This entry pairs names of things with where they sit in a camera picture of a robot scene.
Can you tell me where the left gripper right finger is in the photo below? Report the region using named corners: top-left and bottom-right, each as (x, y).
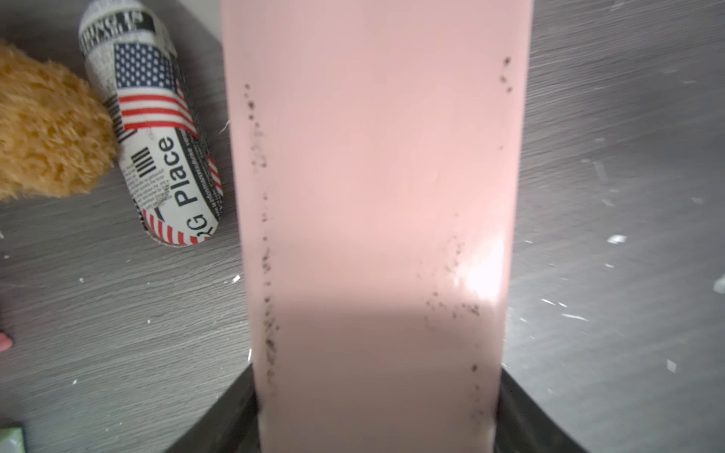
top-left (494, 369), bottom-right (587, 453)

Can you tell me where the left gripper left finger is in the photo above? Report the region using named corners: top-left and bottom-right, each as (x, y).
top-left (166, 364), bottom-right (261, 453)

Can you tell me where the newspaper print case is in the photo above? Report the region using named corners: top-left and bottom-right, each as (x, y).
top-left (79, 1), bottom-right (224, 247)

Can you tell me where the pink glasses case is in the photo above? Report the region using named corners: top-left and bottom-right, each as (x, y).
top-left (220, 1), bottom-right (534, 452)

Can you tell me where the orange plush teddy bear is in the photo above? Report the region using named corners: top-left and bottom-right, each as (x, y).
top-left (1, 43), bottom-right (117, 202)

